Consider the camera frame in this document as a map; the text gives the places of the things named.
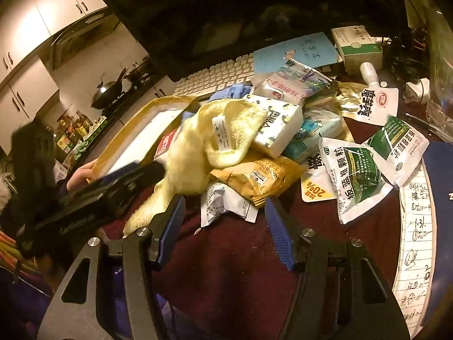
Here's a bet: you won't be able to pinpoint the person's left forearm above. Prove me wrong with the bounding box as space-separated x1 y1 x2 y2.
0 122 69 236

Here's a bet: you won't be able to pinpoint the green and white sachet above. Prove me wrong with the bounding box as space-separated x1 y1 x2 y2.
318 136 394 225
362 115 431 189

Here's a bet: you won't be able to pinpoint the lined notebook page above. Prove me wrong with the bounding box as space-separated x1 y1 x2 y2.
391 163 438 340

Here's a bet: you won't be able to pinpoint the printed foil packet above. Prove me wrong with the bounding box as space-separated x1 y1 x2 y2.
279 58 335 97

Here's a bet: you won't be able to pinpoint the black wok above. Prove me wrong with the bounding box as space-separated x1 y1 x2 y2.
90 68 127 111

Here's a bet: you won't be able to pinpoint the white pouch with red logo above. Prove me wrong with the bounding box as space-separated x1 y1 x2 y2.
345 81 399 127

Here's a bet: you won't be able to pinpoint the range hood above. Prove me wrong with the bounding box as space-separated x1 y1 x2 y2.
49 13 121 72

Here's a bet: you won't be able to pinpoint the white keyboard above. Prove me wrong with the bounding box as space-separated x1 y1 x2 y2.
173 53 256 97

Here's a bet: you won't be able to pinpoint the black pen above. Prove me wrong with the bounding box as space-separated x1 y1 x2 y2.
405 112 437 129

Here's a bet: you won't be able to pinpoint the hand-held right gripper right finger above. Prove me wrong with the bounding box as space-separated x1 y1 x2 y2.
265 197 411 340

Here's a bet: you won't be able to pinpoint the gold tray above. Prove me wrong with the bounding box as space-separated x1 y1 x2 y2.
85 95 199 185

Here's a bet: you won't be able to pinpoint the blue fluffy cloth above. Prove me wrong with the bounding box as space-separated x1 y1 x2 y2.
208 83 254 103

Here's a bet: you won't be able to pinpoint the white charger plug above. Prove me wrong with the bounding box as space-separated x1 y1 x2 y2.
405 77 431 105

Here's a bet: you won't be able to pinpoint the white and yellow pouch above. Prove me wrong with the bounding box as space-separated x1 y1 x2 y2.
300 154 339 204

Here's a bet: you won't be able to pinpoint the colourful striped cloth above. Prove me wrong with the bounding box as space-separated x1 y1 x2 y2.
0 233 47 279

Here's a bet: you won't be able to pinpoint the white and pink packet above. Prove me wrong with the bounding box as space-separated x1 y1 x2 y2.
253 72 313 107

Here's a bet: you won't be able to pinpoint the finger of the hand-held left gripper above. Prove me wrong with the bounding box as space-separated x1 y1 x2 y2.
105 161 166 203

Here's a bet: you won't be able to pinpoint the yellow snack bag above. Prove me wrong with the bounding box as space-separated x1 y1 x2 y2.
210 150 307 209

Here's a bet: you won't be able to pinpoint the small white bottle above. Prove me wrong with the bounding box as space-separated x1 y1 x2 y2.
360 61 380 86

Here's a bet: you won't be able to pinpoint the row of condiment bottles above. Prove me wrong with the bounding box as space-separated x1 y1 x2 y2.
52 109 108 158

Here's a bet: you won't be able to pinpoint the light blue paper card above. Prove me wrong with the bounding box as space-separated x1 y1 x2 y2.
253 32 342 83

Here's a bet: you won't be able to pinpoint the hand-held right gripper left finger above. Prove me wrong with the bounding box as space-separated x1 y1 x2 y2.
37 195 186 340

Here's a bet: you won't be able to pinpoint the dark blue pad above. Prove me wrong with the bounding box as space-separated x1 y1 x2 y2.
420 141 453 331

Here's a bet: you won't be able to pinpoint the red and white packet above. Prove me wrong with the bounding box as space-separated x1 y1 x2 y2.
153 129 182 161

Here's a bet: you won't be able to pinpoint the clear plastic bag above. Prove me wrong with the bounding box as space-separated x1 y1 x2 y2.
423 7 453 136

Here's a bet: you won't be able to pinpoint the person's left hand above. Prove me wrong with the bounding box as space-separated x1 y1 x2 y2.
67 159 102 192

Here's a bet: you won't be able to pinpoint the yellow fluffy towel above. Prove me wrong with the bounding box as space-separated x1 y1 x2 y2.
122 99 270 239

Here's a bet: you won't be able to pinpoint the lemon print tissue packet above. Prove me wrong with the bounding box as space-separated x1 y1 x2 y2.
242 93 305 161

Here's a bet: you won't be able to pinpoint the gold foil bag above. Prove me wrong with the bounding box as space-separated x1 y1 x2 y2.
311 81 369 122

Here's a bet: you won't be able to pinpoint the white wall cabinets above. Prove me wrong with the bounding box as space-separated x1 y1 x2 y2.
0 0 108 149

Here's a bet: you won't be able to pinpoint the green and white medicine box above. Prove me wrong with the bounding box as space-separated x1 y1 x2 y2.
331 25 385 76

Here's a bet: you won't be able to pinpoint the teal tissue packet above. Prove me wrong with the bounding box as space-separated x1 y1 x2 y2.
282 109 345 165

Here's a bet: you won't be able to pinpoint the black computer monitor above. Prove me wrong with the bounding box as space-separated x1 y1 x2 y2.
102 0 407 80

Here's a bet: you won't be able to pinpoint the plain white packet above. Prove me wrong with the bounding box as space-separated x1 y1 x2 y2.
200 180 260 229

